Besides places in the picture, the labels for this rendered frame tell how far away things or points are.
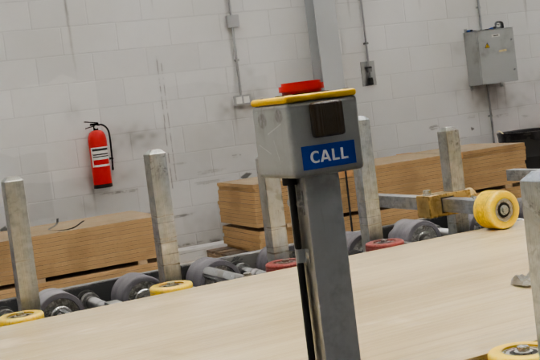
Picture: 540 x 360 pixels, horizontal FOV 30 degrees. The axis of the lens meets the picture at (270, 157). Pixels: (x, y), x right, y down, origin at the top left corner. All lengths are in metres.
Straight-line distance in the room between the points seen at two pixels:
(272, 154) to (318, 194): 0.05
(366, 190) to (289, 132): 1.34
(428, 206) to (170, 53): 6.31
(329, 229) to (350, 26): 8.24
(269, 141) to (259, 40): 7.84
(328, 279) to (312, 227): 0.05
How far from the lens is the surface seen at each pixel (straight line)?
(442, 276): 1.69
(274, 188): 2.07
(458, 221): 2.31
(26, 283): 1.91
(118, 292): 2.40
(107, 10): 8.33
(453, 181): 2.30
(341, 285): 0.89
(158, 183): 1.97
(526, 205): 1.04
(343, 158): 0.86
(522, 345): 1.19
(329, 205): 0.88
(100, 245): 6.94
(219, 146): 8.53
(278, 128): 0.86
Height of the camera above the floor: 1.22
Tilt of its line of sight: 3 degrees down
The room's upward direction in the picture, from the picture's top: 7 degrees counter-clockwise
